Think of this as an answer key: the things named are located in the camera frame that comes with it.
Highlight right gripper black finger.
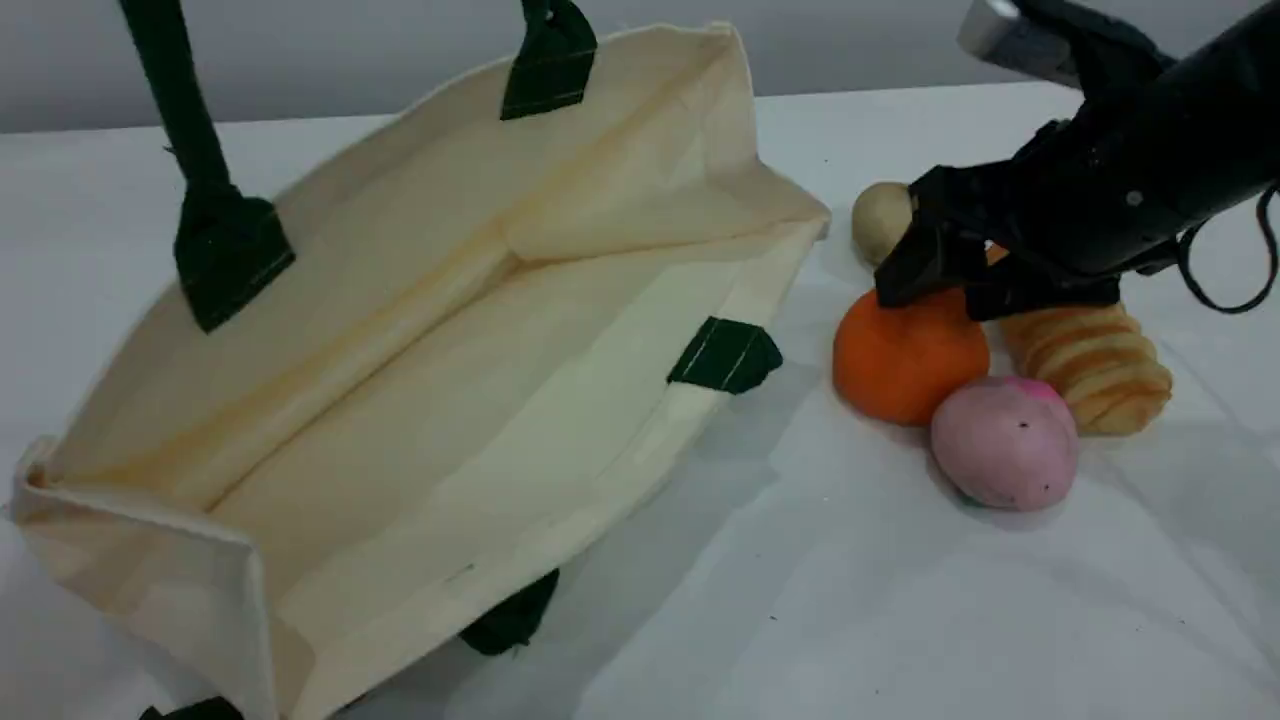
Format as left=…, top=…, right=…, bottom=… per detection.
left=963, top=262, right=1123, bottom=323
left=874, top=205, right=988, bottom=308

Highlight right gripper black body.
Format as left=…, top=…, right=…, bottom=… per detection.
left=908, top=118, right=1193, bottom=279

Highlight orange toy fruit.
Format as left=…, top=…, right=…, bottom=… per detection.
left=832, top=285, right=991, bottom=428

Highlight white canvas bag green handles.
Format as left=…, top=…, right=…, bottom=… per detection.
left=5, top=0, right=833, bottom=720

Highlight beige toy potato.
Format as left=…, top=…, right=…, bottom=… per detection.
left=851, top=182, right=916, bottom=269

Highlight striped toy bread roll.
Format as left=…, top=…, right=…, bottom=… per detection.
left=985, top=243, right=1174, bottom=438

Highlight pink toy peach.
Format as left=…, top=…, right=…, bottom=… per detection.
left=929, top=376, right=1080, bottom=513

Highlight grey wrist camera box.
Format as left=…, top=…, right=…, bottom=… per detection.
left=957, top=0, right=1086, bottom=89

